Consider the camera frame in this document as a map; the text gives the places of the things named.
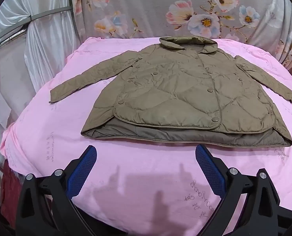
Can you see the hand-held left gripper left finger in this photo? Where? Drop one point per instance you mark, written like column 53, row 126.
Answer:
column 83, row 169

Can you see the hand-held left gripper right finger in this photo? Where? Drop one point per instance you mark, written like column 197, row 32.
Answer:
column 210, row 169

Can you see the olive quilted jacket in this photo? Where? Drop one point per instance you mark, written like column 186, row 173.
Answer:
column 185, row 91

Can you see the pink bed sheet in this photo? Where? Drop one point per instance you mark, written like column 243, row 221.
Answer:
column 136, row 177

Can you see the dark red cloth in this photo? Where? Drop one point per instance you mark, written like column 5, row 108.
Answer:
column 10, row 189

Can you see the white satin curtain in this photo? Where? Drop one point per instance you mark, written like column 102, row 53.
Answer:
column 45, row 54

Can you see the grey metal bar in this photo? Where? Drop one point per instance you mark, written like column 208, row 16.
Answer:
column 50, row 12

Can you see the grey floral cloth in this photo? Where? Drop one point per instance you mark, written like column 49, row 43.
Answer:
column 148, row 7

